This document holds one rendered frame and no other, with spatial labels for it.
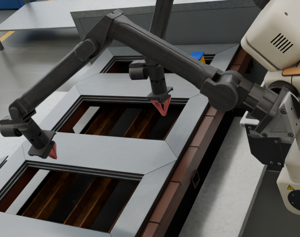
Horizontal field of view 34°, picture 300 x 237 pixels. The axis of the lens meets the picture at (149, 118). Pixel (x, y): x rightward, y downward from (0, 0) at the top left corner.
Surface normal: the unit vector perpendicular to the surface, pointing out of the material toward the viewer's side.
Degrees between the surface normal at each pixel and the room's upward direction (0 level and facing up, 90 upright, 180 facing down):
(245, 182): 0
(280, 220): 0
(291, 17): 48
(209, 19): 90
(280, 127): 90
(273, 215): 0
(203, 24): 90
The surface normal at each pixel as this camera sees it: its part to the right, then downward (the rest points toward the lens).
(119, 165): -0.28, -0.78
